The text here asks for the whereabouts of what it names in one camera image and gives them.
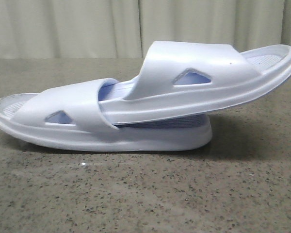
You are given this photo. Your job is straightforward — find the light blue slipper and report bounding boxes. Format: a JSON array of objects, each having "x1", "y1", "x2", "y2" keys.
[
  {"x1": 0, "y1": 78, "x2": 212, "y2": 151},
  {"x1": 98, "y1": 41, "x2": 291, "y2": 125}
]

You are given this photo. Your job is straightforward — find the pale green curtain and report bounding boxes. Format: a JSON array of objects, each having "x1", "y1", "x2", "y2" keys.
[{"x1": 0, "y1": 0, "x2": 291, "y2": 59}]

